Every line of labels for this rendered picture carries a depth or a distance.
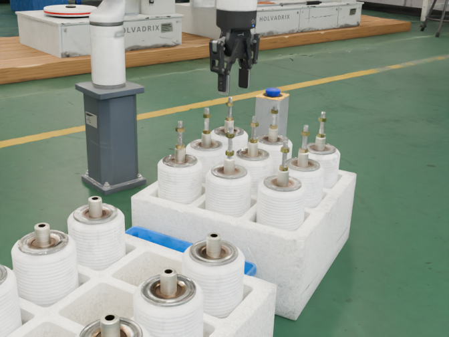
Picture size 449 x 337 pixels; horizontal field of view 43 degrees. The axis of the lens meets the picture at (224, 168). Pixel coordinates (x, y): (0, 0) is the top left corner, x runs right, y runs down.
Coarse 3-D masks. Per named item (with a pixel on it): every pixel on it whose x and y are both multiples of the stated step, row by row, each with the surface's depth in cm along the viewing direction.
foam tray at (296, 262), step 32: (352, 192) 136; (160, 224) 119; (192, 224) 115; (224, 224) 111; (256, 224) 110; (320, 224) 114; (256, 256) 110; (288, 256) 107; (320, 256) 119; (288, 288) 109
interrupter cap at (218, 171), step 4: (220, 164) 119; (236, 164) 119; (212, 168) 117; (216, 168) 117; (220, 168) 117; (236, 168) 118; (240, 168) 117; (244, 168) 117; (212, 172) 115; (216, 172) 115; (220, 172) 116; (236, 172) 116; (240, 172) 116; (244, 172) 116; (216, 176) 114; (220, 176) 113; (224, 176) 114; (228, 176) 114; (232, 176) 114; (236, 176) 114; (240, 176) 113; (244, 176) 114
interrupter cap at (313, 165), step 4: (288, 160) 123; (292, 160) 123; (296, 160) 123; (308, 160) 123; (312, 160) 123; (288, 164) 120; (292, 164) 121; (296, 164) 121; (308, 164) 122; (312, 164) 121; (316, 164) 121; (292, 168) 119; (296, 168) 118; (300, 168) 119; (304, 168) 119; (308, 168) 119; (312, 168) 119; (316, 168) 119
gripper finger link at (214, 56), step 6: (210, 42) 101; (222, 42) 101; (210, 48) 102; (216, 48) 101; (222, 48) 101; (210, 54) 102; (216, 54) 101; (222, 54) 102; (210, 60) 103; (222, 60) 102; (210, 66) 103; (222, 66) 102; (222, 72) 103
